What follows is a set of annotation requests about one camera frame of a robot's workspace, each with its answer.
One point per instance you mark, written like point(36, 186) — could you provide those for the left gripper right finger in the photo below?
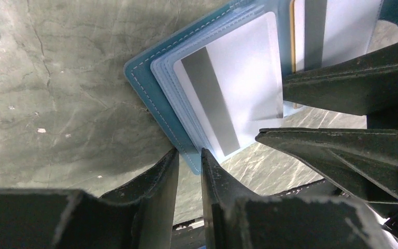
point(236, 217)

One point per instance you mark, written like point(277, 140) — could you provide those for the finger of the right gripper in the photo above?
point(361, 162)
point(359, 86)

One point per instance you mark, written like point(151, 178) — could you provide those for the blue card holder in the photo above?
point(138, 72)

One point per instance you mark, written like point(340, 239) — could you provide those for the white credit card grey stripe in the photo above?
point(234, 85)

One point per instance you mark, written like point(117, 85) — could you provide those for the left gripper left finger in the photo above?
point(138, 214)

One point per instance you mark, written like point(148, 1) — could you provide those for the gold credit card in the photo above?
point(292, 35)

